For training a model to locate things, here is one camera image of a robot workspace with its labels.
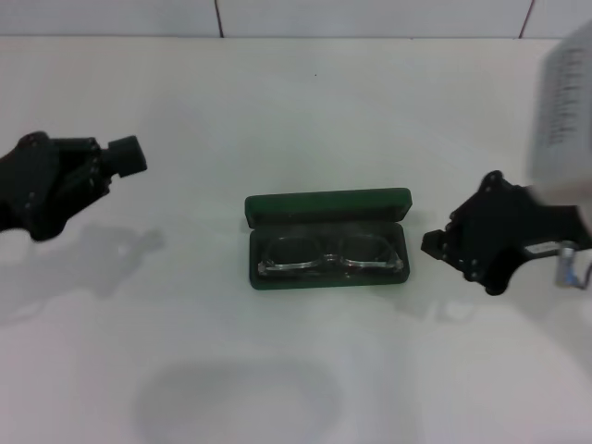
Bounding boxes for green glasses case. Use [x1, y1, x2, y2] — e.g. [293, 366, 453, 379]
[243, 187, 413, 292]

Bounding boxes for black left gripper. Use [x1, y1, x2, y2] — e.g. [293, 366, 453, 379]
[0, 131, 149, 242]

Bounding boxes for clear plastic glasses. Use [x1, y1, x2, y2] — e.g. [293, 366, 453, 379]
[256, 233, 406, 278]

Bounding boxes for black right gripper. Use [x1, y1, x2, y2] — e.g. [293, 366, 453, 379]
[421, 169, 592, 298]

